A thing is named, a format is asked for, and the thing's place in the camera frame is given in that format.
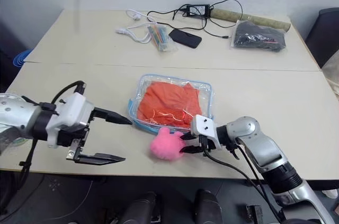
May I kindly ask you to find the black power adapter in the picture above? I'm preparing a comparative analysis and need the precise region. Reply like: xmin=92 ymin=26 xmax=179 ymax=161
xmin=186 ymin=4 xmax=212 ymax=17

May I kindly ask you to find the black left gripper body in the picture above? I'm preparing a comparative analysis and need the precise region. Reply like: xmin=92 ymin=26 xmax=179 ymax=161
xmin=56 ymin=109 xmax=97 ymax=162

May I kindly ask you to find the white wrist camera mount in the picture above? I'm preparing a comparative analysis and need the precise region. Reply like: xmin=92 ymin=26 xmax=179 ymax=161
xmin=191 ymin=114 xmax=221 ymax=151
xmin=46 ymin=93 xmax=95 ymax=148

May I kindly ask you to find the dark rounded shape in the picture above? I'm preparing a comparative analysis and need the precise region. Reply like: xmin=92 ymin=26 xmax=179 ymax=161
xmin=123 ymin=191 xmax=163 ymax=224
xmin=194 ymin=189 xmax=224 ymax=224

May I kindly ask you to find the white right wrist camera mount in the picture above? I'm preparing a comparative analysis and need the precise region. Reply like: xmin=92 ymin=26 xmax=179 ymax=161
xmin=191 ymin=114 xmax=221 ymax=151

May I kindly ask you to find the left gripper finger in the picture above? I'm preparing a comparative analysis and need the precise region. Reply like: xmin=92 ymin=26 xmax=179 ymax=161
xmin=92 ymin=107 xmax=132 ymax=126
xmin=75 ymin=152 xmax=126 ymax=166

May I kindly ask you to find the white cable with plug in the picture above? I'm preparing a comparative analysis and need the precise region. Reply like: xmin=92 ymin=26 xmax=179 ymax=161
xmin=114 ymin=22 xmax=155 ymax=45
xmin=124 ymin=9 xmax=160 ymax=24

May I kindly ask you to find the black adapter mains cable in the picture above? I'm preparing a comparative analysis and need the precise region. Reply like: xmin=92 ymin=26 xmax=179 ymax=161
xmin=146 ymin=6 xmax=189 ymax=23

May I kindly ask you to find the pink plush toy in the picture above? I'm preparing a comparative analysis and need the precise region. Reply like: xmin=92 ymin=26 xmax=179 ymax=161
xmin=150 ymin=126 xmax=185 ymax=161

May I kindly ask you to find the clear bag of coloured sticks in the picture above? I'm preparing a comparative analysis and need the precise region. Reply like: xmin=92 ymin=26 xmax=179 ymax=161
xmin=146 ymin=23 xmax=179 ymax=53

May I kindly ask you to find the black chair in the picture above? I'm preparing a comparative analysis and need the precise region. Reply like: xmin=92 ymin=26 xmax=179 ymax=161
xmin=304 ymin=7 xmax=339 ymax=69

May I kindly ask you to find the black adapter output cable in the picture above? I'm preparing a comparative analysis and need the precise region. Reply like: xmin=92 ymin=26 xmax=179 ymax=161
xmin=201 ymin=0 xmax=244 ymax=40

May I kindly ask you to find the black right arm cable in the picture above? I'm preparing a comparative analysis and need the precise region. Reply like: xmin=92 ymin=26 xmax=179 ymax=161
xmin=203 ymin=143 xmax=283 ymax=221

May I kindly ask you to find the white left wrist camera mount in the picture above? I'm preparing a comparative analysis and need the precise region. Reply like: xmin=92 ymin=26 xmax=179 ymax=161
xmin=46 ymin=93 xmax=95 ymax=148

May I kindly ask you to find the black smartphone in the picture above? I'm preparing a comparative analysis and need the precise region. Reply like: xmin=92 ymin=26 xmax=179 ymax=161
xmin=168 ymin=29 xmax=203 ymax=49

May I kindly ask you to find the white shoe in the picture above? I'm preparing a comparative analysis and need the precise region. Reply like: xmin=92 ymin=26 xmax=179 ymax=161
xmin=321 ymin=189 xmax=339 ymax=200

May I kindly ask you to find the blue round stool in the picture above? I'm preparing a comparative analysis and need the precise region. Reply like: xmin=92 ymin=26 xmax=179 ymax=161
xmin=13 ymin=48 xmax=33 ymax=68

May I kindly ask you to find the clear blue-trimmed plastic pouch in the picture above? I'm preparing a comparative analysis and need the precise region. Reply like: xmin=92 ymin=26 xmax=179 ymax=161
xmin=127 ymin=73 xmax=213 ymax=136

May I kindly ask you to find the brown cardboard tube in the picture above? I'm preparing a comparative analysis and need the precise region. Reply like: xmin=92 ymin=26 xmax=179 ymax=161
xmin=210 ymin=7 xmax=292 ymax=33

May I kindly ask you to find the orange cloth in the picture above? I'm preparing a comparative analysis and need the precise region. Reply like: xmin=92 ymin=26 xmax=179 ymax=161
xmin=137 ymin=81 xmax=201 ymax=130

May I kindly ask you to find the clear bag of black items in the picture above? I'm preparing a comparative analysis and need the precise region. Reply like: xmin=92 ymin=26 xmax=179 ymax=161
xmin=228 ymin=20 xmax=289 ymax=54

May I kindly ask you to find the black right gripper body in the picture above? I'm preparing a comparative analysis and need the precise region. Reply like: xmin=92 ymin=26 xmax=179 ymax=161
xmin=197 ymin=134 xmax=217 ymax=154

